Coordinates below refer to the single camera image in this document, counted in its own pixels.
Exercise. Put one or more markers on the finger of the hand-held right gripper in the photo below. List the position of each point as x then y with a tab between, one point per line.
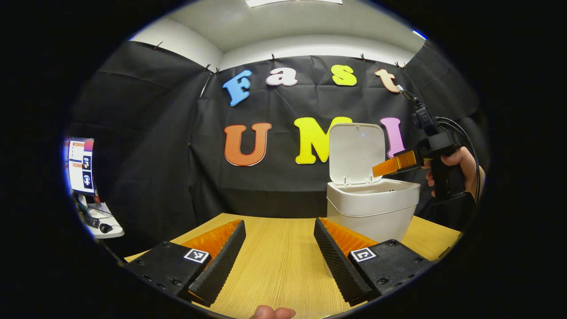
401	163

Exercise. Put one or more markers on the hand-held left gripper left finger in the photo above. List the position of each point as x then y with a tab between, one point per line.
223	266

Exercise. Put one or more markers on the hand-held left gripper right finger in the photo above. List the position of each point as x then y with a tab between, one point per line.
339	266

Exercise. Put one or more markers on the white desktop garbage bin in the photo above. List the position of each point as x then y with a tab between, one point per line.
372	204

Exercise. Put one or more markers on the wooden desktop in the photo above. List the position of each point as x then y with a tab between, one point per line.
279	266

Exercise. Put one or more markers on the small ceiling light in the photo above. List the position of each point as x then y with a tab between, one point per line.
420	34

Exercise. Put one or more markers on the black backdrop cloth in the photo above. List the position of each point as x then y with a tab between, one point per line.
155	177

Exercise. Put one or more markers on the black computer mouse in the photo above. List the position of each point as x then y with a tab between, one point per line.
106	228

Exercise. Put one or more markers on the white side table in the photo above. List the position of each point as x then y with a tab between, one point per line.
104	212

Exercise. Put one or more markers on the row of small cloth clips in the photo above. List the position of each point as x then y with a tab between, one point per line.
273	57

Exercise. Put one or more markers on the computer monitor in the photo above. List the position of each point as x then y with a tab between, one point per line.
80	166

